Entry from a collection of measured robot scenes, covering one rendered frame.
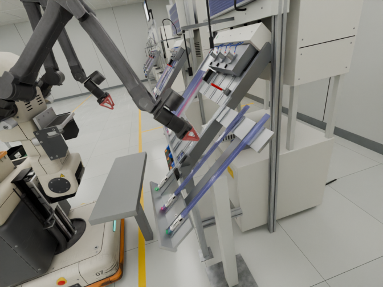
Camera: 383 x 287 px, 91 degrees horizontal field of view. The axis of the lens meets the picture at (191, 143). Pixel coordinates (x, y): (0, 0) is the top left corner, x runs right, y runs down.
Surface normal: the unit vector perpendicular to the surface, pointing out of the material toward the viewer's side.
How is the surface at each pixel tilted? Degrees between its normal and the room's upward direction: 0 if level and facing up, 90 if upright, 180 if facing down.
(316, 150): 90
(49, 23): 72
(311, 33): 90
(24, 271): 90
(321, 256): 0
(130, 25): 90
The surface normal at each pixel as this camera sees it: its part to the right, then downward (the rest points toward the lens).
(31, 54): 0.00, 0.18
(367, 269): -0.18, -0.87
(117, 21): 0.24, 0.43
